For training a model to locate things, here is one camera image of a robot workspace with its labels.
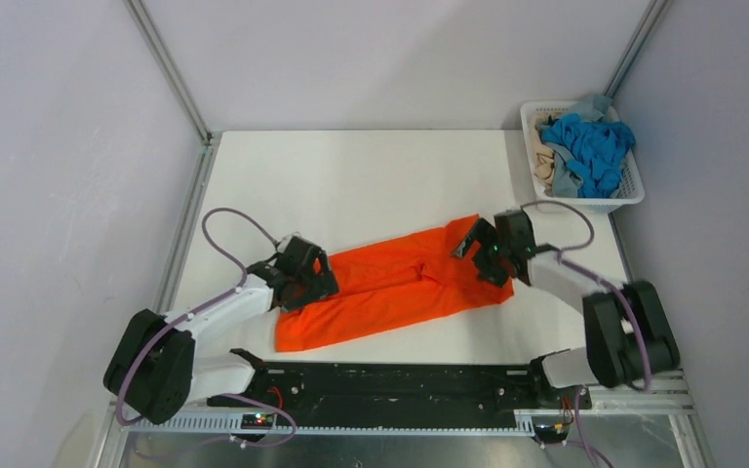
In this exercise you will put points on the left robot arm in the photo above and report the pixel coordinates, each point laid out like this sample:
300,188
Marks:
159,365

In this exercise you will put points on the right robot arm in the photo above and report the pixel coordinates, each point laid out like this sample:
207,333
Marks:
628,339

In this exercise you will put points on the left controller board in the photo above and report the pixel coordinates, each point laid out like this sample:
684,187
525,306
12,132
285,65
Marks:
257,421

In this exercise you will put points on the orange t shirt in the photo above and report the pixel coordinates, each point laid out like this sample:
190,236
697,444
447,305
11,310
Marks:
389,285

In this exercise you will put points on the right aluminium frame post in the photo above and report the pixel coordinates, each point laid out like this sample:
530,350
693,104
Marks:
650,19

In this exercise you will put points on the right controller board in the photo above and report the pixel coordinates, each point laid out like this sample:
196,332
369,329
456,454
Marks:
551,435

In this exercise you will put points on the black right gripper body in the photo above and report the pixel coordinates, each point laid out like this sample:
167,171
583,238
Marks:
503,249

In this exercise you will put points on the controller board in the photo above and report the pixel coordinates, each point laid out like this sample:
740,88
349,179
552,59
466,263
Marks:
257,421
551,435

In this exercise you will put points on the beige t shirt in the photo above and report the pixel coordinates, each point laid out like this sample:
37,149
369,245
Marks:
544,164

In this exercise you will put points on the blue t shirt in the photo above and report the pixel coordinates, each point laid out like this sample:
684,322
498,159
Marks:
589,155

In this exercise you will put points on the white plastic laundry basket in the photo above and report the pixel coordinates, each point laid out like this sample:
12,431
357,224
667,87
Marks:
630,190

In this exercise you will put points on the aluminium frame post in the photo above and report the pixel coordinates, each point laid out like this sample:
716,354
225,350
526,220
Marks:
650,19
161,53

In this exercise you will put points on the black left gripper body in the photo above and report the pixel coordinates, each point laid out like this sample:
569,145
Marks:
312,287

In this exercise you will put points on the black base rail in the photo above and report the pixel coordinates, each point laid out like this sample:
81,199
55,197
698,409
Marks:
404,396

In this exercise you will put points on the aluminium base frame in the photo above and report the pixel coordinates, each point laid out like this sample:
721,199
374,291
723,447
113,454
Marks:
217,419

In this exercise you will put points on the left aluminium frame post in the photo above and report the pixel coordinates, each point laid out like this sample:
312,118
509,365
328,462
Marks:
161,53

